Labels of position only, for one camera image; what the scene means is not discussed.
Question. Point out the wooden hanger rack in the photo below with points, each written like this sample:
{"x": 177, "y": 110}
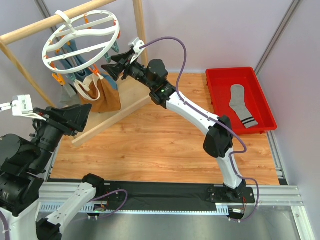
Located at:
{"x": 133, "y": 96}

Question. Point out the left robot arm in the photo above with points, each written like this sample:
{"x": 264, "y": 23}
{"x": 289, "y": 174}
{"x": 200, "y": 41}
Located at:
{"x": 23, "y": 161}

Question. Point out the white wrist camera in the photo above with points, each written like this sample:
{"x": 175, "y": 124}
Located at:
{"x": 136, "y": 45}
{"x": 21, "y": 106}

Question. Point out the red plastic tray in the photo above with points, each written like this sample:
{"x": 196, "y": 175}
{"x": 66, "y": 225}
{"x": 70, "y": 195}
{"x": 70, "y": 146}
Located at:
{"x": 220, "y": 80}

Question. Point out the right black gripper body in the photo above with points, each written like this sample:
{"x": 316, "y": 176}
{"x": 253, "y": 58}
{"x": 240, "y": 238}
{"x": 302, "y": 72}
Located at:
{"x": 126, "y": 68}

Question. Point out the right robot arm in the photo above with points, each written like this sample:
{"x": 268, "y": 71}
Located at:
{"x": 218, "y": 142}

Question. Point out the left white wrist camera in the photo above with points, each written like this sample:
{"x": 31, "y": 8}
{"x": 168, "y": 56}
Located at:
{"x": 21, "y": 106}

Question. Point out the brown sock with cream cuff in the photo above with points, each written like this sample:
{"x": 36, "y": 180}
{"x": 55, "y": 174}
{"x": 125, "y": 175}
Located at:
{"x": 99, "y": 91}

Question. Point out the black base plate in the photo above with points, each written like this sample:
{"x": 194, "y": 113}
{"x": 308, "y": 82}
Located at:
{"x": 109, "y": 197}

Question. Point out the grey striped sock in tray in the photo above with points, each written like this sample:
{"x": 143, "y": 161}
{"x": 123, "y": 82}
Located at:
{"x": 238, "y": 105}

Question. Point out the blue sock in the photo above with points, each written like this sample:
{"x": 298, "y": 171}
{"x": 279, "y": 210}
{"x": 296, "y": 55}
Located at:
{"x": 79, "y": 60}

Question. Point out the aluminium frame rail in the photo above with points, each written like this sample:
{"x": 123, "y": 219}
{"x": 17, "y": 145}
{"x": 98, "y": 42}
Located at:
{"x": 279, "y": 215}

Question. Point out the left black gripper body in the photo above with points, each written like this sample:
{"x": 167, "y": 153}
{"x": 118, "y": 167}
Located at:
{"x": 60, "y": 122}

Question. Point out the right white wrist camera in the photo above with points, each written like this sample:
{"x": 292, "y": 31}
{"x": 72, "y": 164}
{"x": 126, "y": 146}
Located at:
{"x": 136, "y": 45}

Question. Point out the white round clip hanger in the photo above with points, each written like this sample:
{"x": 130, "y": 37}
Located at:
{"x": 95, "y": 34}

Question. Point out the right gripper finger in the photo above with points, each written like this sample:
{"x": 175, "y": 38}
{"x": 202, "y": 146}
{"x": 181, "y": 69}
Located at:
{"x": 114, "y": 70}
{"x": 123, "y": 57}

